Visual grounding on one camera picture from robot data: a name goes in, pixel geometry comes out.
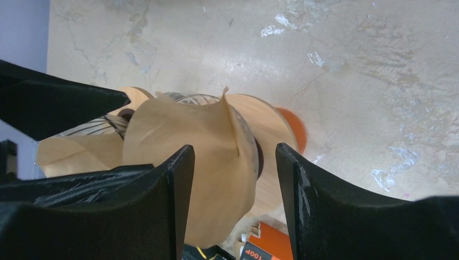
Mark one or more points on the orange glass carafe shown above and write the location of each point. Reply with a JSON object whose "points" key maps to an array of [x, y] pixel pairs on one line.
{"points": [[297, 127]]}

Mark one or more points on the coffee paper filter box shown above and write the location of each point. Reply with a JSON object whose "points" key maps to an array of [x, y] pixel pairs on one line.
{"points": [[264, 242]]}

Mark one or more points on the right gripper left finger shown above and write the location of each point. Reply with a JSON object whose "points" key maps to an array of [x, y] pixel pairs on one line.
{"points": [[130, 212]]}

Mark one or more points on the brown paper coffee filter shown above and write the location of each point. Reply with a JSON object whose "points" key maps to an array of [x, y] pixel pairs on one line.
{"points": [[61, 156]]}

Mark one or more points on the clear glass dripper cone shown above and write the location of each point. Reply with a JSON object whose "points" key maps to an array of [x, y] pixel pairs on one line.
{"points": [[199, 99]]}

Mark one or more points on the smoky glass dripper cone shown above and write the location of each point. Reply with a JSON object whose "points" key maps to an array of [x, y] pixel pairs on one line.
{"points": [[103, 125]]}

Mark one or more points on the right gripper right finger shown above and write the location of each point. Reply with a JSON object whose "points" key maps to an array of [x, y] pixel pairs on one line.
{"points": [[330, 218]]}

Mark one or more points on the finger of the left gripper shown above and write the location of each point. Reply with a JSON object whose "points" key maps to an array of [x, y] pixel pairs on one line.
{"points": [[40, 105]]}

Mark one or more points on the yellow black screwdriver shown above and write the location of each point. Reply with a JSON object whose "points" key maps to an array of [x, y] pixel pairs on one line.
{"points": [[212, 253]]}

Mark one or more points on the wooden ring holder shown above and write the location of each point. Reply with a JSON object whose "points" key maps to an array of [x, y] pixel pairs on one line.
{"points": [[269, 128], [137, 97]]}

